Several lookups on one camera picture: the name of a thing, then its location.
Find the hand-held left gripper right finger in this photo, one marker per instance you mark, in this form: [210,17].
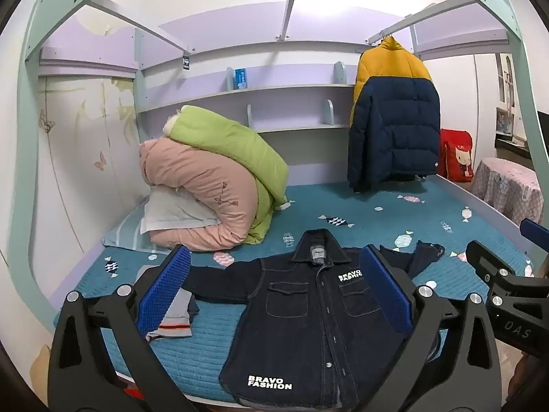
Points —
[386,292]

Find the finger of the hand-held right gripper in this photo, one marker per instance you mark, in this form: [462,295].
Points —
[484,259]
[534,234]

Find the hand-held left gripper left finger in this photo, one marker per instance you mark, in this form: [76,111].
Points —
[167,283]

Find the dark denim jacket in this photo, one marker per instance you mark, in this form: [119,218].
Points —
[300,330]

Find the white clothes hanger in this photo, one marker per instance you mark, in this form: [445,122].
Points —
[383,32]

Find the grey folded garment orange stripe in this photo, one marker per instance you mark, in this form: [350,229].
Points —
[180,313]

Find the floral cloth covered table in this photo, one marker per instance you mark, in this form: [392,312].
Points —
[506,189]

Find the blue striped pillow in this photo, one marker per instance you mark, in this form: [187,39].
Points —
[124,231]

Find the white pillow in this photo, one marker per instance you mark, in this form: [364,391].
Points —
[171,212]

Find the teal candy print bed mat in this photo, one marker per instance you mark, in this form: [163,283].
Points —
[343,206]

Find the pink quilt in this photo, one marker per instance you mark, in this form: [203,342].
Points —
[201,180]

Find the red cartoon bag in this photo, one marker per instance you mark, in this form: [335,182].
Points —
[457,154]

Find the red cloth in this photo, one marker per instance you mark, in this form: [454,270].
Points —
[133,399]

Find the white display cabinet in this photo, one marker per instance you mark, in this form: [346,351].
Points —
[506,94]

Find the green quilt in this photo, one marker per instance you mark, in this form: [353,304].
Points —
[231,150]

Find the yellow and navy puffer jacket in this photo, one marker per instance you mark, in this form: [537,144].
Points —
[394,128]

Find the lavender bed shelf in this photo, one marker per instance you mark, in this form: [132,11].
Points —
[257,92]

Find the blue box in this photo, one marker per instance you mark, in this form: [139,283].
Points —
[240,78]

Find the black hanging tag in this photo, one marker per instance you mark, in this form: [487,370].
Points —
[185,62]

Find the mint green bed frame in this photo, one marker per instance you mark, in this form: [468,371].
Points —
[23,146]

